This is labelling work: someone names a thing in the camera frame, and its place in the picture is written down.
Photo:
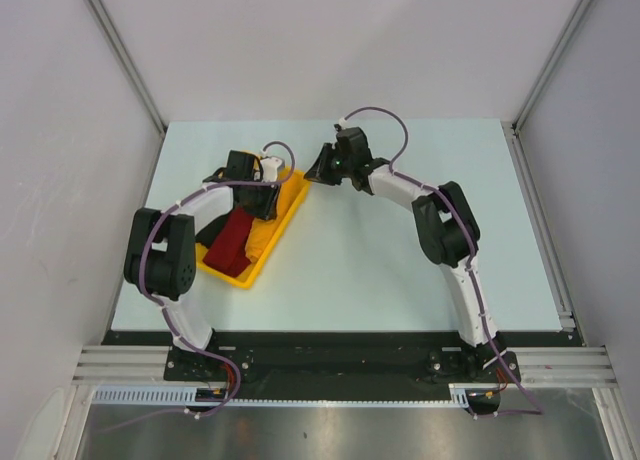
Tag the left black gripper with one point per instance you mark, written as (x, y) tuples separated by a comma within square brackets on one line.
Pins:
[(267, 210)]

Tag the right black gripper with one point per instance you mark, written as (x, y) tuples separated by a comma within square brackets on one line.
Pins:
[(319, 171)]

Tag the orange t shirt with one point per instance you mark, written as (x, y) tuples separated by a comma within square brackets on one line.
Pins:
[(262, 231)]

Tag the yellow plastic tray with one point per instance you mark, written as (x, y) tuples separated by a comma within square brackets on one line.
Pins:
[(298, 188)]

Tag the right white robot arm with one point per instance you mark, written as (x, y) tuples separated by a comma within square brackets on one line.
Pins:
[(447, 231)]

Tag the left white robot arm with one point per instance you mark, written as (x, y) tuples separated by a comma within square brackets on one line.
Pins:
[(161, 254)]

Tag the black rolled t shirt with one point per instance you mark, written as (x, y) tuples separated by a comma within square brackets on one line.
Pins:
[(215, 229)]

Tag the red rolled t shirt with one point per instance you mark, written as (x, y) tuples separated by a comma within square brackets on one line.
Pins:
[(227, 253)]

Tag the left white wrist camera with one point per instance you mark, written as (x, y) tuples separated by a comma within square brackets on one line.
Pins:
[(270, 168)]

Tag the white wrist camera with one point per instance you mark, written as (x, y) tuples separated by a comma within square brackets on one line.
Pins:
[(341, 124), (270, 168)]

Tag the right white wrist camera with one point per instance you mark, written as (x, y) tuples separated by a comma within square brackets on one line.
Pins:
[(341, 124)]

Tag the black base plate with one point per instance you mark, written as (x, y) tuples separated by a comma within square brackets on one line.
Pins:
[(374, 367)]

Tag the right aluminium frame post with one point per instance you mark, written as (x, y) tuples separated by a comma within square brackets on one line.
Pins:
[(567, 35)]

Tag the aluminium frame post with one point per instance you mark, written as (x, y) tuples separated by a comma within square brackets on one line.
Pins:
[(108, 28), (567, 35)]

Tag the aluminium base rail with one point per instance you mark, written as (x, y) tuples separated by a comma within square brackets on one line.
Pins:
[(540, 367)]

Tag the white slotted cable duct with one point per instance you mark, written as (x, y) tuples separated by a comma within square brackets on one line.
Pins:
[(203, 397)]

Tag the left aluminium frame post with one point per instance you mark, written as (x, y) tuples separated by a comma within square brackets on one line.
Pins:
[(108, 28)]

